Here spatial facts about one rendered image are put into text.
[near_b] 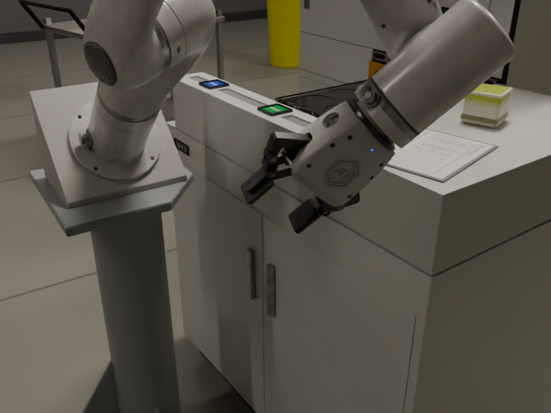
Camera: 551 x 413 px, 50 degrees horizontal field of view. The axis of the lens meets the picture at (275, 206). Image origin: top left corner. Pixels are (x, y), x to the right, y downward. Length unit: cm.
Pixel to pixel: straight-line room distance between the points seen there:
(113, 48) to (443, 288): 65
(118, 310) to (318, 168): 86
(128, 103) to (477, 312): 74
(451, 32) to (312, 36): 146
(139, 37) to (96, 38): 7
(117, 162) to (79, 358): 103
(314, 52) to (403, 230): 118
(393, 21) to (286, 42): 506
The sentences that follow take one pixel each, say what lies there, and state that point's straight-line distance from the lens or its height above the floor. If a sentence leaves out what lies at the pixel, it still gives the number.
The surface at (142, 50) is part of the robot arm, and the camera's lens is 90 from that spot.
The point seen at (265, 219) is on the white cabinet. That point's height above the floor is 72.
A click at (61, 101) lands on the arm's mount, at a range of 133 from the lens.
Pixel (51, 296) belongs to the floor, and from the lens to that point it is 249.
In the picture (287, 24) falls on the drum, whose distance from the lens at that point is 574.
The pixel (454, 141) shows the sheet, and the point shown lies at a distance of 114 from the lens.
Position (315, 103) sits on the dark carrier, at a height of 90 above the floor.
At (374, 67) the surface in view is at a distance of 185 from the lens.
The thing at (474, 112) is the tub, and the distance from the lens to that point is 124.
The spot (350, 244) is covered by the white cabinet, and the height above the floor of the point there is 79.
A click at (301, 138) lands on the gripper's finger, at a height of 112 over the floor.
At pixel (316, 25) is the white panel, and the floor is 101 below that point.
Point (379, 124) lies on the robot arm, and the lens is 64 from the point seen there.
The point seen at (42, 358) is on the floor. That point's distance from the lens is 219.
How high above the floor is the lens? 134
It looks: 27 degrees down
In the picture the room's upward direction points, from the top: straight up
